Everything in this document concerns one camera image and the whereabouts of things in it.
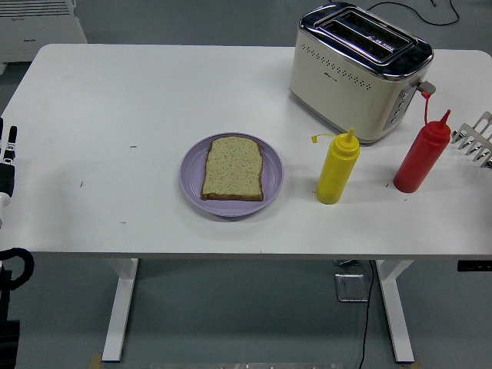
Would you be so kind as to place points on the yellow squeeze bottle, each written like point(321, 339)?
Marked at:
point(336, 169)

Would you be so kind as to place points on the cream and chrome toaster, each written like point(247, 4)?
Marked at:
point(346, 88)

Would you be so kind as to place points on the white appliance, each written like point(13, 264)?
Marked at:
point(38, 34)

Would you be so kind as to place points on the black table control panel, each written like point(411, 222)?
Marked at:
point(474, 265)

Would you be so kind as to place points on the slice of bread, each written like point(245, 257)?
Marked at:
point(233, 169)

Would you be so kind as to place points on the silver metal rack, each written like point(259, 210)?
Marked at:
point(474, 142)

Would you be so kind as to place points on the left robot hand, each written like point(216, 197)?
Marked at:
point(7, 173)

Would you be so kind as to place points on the red squeeze bottle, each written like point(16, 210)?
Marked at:
point(421, 161)

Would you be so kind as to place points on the white table leg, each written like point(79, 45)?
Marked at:
point(119, 307)
point(396, 307)

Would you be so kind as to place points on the metal floor box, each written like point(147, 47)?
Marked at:
point(350, 287)

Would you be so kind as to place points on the purple plate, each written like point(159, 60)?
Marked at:
point(192, 184)

